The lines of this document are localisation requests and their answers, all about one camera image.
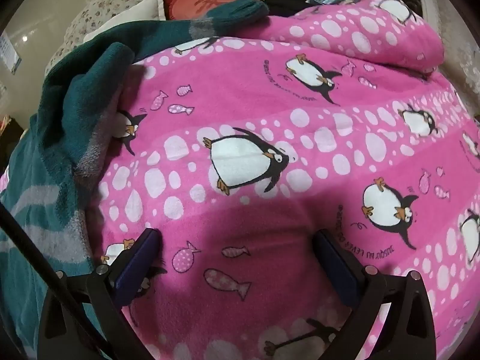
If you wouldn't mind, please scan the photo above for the beige lace cloth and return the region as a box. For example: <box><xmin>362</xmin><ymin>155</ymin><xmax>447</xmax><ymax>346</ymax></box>
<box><xmin>412</xmin><ymin>0</ymin><xmax>480</xmax><ymax>121</ymax></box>

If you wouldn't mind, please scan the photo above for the pink penguin print blanket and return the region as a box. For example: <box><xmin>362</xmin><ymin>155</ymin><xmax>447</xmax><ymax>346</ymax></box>
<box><xmin>0</xmin><ymin>0</ymin><xmax>480</xmax><ymax>360</ymax></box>

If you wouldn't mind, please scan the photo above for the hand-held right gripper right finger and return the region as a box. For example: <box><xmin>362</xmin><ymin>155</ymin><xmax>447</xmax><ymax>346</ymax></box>
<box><xmin>314</xmin><ymin>229</ymin><xmax>439</xmax><ymax>360</ymax></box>

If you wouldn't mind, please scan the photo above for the black clothing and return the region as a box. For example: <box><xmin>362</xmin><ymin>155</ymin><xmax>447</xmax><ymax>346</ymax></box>
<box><xmin>264</xmin><ymin>0</ymin><xmax>319</xmax><ymax>17</ymax></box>

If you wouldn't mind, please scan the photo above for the teal grey striped sweater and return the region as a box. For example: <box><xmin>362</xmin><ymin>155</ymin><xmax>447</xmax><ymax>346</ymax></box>
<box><xmin>0</xmin><ymin>0</ymin><xmax>271</xmax><ymax>360</ymax></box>

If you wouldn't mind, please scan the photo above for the wall poster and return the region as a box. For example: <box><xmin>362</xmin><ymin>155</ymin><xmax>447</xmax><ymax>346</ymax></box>
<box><xmin>0</xmin><ymin>32</ymin><xmax>21</xmax><ymax>74</ymax></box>

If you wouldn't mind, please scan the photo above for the white pillow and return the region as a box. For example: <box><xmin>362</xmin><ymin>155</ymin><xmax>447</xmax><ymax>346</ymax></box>
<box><xmin>82</xmin><ymin>0</ymin><xmax>166</xmax><ymax>44</ymax></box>

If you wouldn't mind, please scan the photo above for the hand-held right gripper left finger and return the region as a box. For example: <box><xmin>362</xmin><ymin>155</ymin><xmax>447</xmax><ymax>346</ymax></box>
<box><xmin>37</xmin><ymin>228</ymin><xmax>167</xmax><ymax>360</ymax></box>

